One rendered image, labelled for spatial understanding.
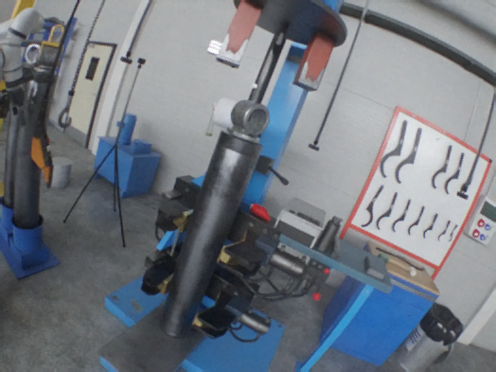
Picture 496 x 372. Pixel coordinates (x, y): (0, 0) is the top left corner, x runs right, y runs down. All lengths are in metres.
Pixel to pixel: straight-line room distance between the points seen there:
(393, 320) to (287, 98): 1.99
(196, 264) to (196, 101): 2.76
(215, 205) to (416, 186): 2.55
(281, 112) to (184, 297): 1.23
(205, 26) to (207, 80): 0.89
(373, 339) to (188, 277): 1.78
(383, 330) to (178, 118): 3.65
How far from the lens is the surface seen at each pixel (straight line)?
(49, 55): 1.84
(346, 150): 3.12
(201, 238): 1.28
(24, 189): 2.02
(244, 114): 1.15
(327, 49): 1.30
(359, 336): 2.52
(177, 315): 1.64
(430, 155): 3.29
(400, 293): 2.31
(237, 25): 1.23
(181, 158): 3.82
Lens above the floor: 1.57
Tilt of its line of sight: 14 degrees down
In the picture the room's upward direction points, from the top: 22 degrees clockwise
